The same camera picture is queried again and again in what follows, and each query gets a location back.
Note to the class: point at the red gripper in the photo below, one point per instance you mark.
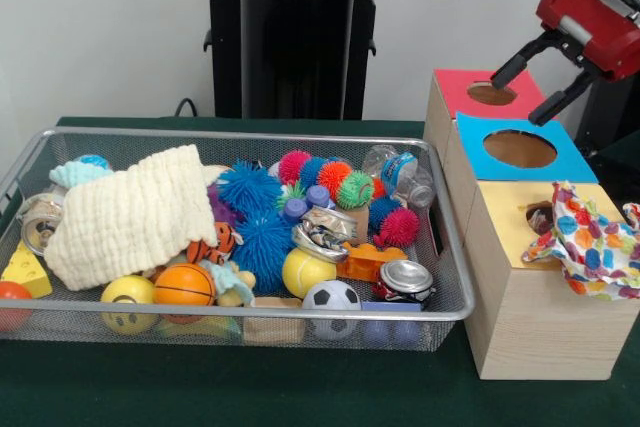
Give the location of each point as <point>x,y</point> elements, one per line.
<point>610,32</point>

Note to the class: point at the long polka dot cloth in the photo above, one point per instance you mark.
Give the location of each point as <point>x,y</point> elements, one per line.
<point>595,247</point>

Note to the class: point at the cream knitted cloth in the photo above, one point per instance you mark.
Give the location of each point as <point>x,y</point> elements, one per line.
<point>130,217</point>

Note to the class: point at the clear mesh bin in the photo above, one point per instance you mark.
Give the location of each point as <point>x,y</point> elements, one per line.
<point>450,287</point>

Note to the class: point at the wooden box with three holes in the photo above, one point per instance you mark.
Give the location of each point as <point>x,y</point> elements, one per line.
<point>510,327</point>

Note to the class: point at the black monitor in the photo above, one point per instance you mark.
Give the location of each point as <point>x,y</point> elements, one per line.
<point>615,117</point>

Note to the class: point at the crushed red drink can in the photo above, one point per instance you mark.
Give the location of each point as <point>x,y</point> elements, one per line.
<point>408,277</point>

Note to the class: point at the black and white soccer ball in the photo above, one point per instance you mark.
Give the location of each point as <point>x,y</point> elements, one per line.
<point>332,297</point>

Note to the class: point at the yellow tennis ball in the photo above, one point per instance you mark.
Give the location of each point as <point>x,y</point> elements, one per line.
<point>306,272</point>

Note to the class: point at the blue spiky rubber ball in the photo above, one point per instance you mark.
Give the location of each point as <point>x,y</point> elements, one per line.
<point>264,249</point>
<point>250,187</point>

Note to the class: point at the striped tiger plush toy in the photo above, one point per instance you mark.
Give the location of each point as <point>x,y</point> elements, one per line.
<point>212,245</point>

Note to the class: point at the orange toy basketball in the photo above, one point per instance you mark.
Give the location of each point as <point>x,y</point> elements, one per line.
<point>185,285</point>

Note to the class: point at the yellow smiley ball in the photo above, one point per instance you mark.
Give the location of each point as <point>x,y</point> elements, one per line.
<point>128,297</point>

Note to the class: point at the mint green cloth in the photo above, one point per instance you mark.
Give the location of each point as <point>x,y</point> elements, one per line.
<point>75,175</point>

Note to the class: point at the silver drink can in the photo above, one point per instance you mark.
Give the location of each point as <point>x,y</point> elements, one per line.
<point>35,222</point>

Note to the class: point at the yellow cheese wedge toy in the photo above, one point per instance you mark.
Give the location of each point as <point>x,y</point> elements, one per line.
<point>25,275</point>

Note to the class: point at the red ball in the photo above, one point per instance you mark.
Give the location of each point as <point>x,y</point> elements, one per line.
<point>10,302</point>

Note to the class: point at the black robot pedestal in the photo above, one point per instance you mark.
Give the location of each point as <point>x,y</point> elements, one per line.
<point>290,57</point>

